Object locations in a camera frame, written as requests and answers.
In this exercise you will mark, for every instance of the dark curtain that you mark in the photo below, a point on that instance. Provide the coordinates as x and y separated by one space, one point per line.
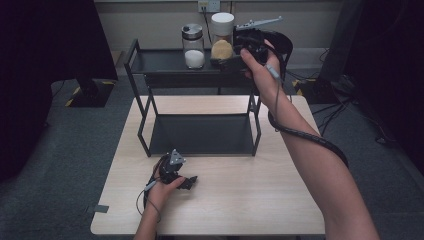
40 66
390 66

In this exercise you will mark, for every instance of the black chair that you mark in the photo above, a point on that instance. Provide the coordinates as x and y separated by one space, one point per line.
283 41

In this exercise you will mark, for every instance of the black stand base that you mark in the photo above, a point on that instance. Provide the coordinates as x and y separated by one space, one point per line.
316 91
91 93

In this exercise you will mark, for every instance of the grey tape strip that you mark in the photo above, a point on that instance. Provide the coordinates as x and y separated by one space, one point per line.
100 209

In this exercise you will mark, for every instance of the person's left hand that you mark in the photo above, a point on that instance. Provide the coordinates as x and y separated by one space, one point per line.
160 193

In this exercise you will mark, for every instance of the glass jar silver lid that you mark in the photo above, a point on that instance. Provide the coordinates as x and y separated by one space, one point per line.
194 50

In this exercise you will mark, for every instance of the white wall socket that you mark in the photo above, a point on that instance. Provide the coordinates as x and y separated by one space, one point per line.
209 5

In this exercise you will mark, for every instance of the black two-tier metal rack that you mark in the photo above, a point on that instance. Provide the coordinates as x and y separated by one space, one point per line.
200 133

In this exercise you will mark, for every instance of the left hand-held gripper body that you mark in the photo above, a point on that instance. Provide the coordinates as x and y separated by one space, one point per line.
171 168

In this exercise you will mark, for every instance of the person's right hand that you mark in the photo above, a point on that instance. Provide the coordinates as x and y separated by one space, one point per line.
266 80

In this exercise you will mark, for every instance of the glass jar white lid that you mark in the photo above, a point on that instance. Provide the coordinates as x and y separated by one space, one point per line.
222 36

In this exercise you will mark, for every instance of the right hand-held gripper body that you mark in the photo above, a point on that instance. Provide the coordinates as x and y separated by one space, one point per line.
250 38

